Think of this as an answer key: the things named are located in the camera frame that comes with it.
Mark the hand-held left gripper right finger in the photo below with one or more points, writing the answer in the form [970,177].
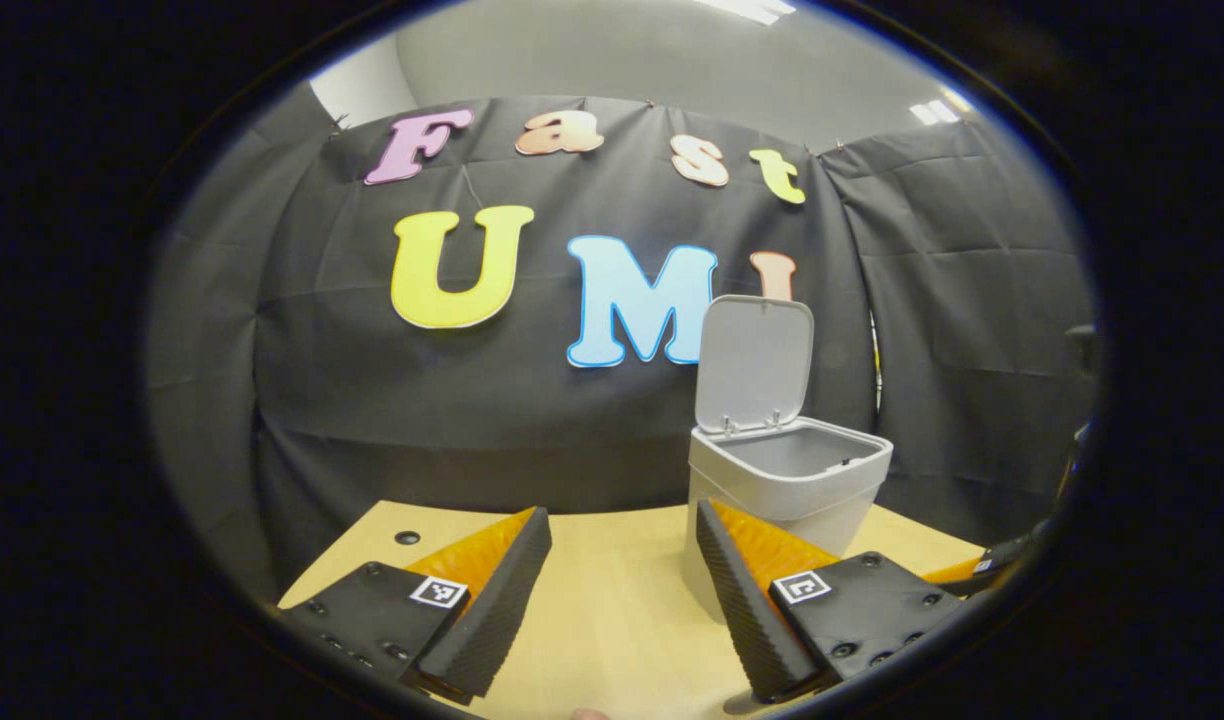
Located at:
[742,610]

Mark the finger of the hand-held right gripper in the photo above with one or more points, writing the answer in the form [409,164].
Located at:
[962,572]

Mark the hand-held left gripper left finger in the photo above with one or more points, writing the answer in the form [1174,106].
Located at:
[492,610]

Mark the white desktop garbage bin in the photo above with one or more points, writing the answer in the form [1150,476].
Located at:
[762,480]

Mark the wooden desktop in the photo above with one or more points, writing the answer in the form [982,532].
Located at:
[622,600]

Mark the black backdrop cloth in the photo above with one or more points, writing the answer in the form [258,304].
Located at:
[472,420]

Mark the small ceiling light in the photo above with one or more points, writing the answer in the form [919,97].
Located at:
[935,111]

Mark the long ceiling light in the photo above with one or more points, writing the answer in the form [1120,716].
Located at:
[747,8]

